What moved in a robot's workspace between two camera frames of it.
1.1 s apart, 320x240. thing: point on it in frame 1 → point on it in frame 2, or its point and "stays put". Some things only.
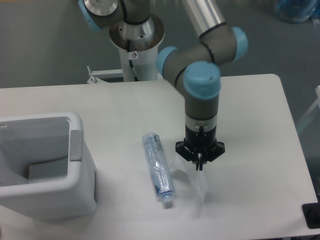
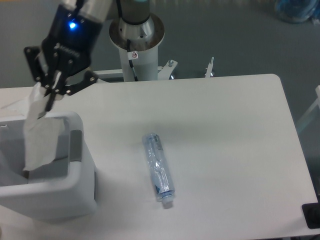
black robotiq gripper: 202,142 → 70,40
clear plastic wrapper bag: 201,187 → 44,138
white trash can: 47,172 stays put
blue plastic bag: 297,11 stays put
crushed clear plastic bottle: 159,166 stays put
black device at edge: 311,214 stays put
